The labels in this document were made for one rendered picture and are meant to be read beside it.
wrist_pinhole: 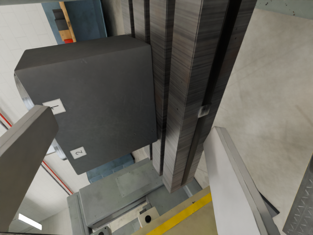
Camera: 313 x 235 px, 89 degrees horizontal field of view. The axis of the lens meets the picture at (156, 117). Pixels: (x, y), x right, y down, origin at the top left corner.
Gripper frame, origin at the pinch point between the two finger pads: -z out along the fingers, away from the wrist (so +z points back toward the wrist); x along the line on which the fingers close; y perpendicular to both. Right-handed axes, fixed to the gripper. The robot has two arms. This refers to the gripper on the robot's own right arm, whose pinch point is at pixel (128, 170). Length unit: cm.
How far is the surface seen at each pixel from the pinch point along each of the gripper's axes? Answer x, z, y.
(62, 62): 10.8, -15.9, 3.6
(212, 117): -13.2, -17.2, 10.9
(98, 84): 6.9, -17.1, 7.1
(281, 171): -103, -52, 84
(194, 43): -5.0, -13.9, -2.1
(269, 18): -64, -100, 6
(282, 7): -53, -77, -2
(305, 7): -57, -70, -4
